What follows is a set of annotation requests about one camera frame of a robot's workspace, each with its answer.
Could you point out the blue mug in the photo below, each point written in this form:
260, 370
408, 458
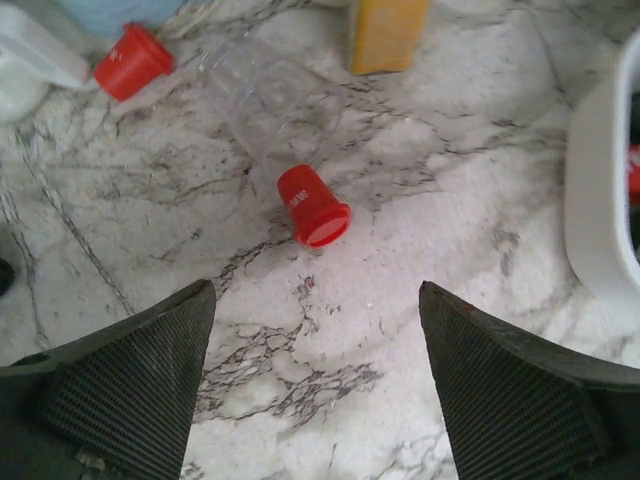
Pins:
108, 17

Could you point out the green lidded white cup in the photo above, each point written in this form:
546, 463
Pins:
41, 46

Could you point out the black capsule top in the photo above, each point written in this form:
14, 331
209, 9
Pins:
7, 276

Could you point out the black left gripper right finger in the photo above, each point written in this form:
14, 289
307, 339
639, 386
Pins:
517, 406

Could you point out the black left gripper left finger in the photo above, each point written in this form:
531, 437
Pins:
115, 404

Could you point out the orange spice bottle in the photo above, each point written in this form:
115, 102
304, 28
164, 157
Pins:
383, 34

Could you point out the clear plastic cup lying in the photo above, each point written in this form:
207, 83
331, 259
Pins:
280, 112

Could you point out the white plastic storage basket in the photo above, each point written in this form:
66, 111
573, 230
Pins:
596, 209

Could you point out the red capsule pair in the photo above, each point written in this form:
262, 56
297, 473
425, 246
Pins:
634, 175

